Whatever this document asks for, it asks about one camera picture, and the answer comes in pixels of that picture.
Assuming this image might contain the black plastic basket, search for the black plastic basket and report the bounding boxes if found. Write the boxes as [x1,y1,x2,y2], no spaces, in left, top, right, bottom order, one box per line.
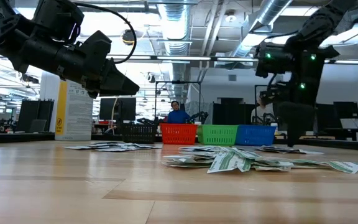
[121,123,157,144]

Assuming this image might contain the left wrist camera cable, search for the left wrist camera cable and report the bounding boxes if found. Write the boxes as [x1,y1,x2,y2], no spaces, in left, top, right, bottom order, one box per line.
[73,1,137,65]

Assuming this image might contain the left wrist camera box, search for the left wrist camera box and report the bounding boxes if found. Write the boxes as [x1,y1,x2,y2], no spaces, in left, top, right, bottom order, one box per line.
[79,30,114,63]

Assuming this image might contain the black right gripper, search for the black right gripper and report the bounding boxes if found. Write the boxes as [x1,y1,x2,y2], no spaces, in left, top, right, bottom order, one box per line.
[273,101,316,147]

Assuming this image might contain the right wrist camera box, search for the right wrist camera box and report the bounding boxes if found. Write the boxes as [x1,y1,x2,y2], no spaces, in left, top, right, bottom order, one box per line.
[259,81,288,105]

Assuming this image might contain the white wipes canister yellow stripe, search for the white wipes canister yellow stripe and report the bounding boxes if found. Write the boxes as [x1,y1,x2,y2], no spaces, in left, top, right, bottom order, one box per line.
[54,79,94,141]

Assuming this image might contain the black partition panels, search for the black partition panels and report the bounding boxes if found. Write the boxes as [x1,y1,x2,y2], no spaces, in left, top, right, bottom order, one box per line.
[16,98,55,133]

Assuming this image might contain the green plastic basket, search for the green plastic basket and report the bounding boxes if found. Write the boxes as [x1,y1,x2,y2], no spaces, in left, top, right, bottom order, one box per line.
[196,124,239,146]

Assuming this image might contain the red plastic basket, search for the red plastic basket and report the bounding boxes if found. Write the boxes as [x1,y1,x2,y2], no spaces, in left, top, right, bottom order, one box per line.
[159,123,198,146]

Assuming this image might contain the person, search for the person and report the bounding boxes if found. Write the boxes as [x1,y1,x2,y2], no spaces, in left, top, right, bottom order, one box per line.
[166,100,191,124]
[250,93,275,125]

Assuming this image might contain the black ceiling spotlight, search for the black ceiling spotlight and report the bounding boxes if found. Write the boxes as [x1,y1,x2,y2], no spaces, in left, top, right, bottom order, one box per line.
[121,29,138,47]

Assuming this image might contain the blue plastic basket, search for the blue plastic basket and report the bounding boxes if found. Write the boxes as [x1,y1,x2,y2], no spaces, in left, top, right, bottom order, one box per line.
[234,124,278,146]

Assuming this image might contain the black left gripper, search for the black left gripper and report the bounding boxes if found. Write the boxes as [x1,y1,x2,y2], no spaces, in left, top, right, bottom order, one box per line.
[54,43,140,98]

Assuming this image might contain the black metal frame rig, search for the black metal frame rig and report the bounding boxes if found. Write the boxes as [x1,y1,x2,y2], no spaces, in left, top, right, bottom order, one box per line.
[154,80,202,123]

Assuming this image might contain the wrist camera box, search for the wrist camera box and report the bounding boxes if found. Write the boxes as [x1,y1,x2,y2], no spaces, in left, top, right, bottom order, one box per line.
[259,81,288,105]
[79,30,114,63]

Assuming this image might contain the black monitor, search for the black monitor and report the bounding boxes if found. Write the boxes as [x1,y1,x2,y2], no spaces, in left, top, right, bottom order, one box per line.
[99,97,137,123]
[314,103,343,133]
[333,101,358,120]

